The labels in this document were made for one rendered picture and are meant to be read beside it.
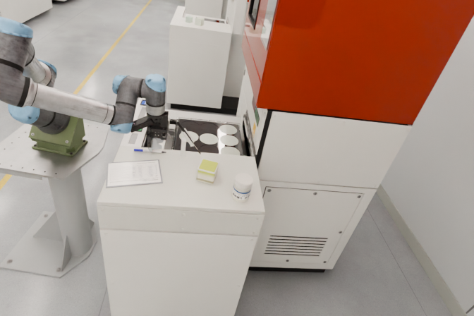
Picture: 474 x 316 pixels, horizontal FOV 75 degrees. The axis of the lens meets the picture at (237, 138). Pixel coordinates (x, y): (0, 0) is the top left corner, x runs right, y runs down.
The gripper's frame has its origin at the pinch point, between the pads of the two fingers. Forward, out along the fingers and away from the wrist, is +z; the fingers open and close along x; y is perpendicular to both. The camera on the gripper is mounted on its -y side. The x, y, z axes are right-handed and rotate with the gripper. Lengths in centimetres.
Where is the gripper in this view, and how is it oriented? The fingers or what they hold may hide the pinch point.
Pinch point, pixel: (149, 149)
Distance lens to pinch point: 141.8
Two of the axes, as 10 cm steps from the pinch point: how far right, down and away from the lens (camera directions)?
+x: -0.6, -6.1, 7.9
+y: 9.8, 1.0, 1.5
